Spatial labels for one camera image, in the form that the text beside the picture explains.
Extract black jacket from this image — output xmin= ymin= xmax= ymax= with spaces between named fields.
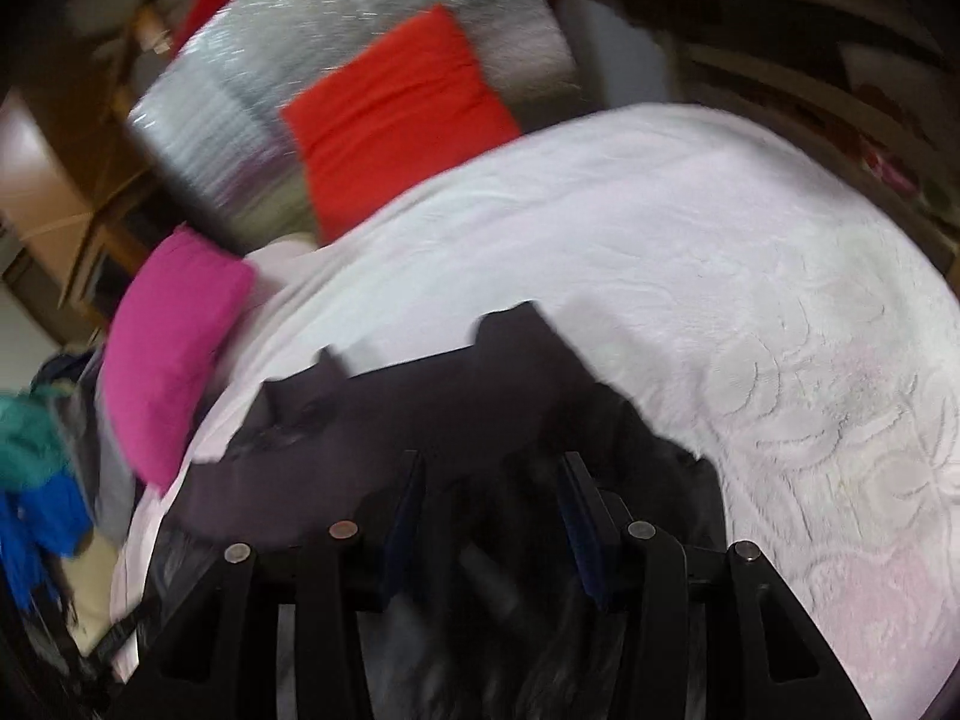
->
xmin=146 ymin=304 xmax=726 ymax=718

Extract blue garment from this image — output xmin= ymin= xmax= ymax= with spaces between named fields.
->
xmin=2 ymin=472 xmax=93 ymax=613

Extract magenta pillow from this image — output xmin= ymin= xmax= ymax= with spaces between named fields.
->
xmin=99 ymin=227 xmax=256 ymax=491

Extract white embossed bed blanket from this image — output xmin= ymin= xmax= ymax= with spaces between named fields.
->
xmin=110 ymin=106 xmax=958 ymax=718

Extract teal garment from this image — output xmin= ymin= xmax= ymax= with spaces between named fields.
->
xmin=0 ymin=385 xmax=70 ymax=493

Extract grey garment pile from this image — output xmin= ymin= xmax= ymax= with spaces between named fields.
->
xmin=31 ymin=346 xmax=143 ymax=548

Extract brown wooden cabinet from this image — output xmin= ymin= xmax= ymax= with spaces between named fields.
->
xmin=2 ymin=88 xmax=182 ymax=327

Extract red pillow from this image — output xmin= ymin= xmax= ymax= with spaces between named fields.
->
xmin=281 ymin=5 xmax=521 ymax=242

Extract silver foil insulation mat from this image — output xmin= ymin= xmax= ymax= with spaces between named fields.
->
xmin=127 ymin=0 xmax=583 ymax=254

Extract wooden bed frame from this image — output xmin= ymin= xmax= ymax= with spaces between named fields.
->
xmin=592 ymin=0 xmax=958 ymax=281

